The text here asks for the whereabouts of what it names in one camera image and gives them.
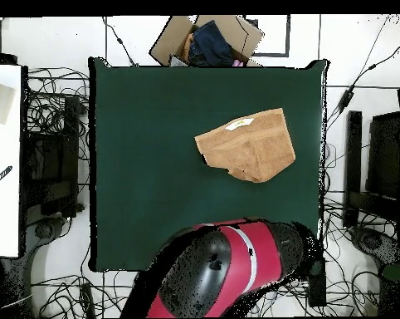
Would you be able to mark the orange terry towel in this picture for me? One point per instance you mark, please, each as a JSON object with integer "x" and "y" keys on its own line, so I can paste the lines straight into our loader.
{"x": 253, "y": 149}

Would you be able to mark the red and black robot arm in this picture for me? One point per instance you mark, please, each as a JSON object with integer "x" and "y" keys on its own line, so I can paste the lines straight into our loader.
{"x": 263, "y": 256}

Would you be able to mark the black flat panel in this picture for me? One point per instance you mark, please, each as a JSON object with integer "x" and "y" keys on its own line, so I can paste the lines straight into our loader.
{"x": 384, "y": 153}

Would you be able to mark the dark green table cloth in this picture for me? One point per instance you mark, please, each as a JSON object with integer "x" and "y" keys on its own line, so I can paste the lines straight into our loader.
{"x": 137, "y": 166}

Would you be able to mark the pink cloth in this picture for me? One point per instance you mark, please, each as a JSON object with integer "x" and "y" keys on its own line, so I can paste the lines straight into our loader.
{"x": 238, "y": 63}

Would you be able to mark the orange cloth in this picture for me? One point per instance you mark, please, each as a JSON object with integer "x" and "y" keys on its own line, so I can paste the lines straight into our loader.
{"x": 186, "y": 46}

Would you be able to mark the dark blue jeans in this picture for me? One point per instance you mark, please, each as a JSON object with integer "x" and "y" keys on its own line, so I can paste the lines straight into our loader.
{"x": 213, "y": 43}

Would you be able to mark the brown cardboard box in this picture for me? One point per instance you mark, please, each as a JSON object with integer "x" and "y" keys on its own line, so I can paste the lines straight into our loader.
{"x": 166, "y": 43}

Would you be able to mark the black equipment rack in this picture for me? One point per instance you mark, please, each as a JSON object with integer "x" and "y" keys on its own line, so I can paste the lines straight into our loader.
{"x": 50, "y": 166}

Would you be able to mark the black rectangular box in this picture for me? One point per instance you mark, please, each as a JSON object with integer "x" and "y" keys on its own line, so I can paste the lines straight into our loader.
{"x": 317, "y": 289}

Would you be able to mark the black office chair base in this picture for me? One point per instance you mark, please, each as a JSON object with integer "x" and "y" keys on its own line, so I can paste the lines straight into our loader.
{"x": 372, "y": 241}
{"x": 44, "y": 231}

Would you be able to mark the black power strip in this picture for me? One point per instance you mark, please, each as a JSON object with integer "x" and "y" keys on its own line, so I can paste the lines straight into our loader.
{"x": 87, "y": 299}

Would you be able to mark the white table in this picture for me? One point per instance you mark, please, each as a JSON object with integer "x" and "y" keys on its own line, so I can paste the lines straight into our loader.
{"x": 4, "y": 199}

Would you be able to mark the black ridged tool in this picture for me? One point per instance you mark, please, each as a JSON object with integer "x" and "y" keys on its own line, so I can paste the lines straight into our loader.
{"x": 0, "y": 177}

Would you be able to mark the black upright post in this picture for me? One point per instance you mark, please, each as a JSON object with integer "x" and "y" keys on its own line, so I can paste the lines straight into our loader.
{"x": 354, "y": 149}

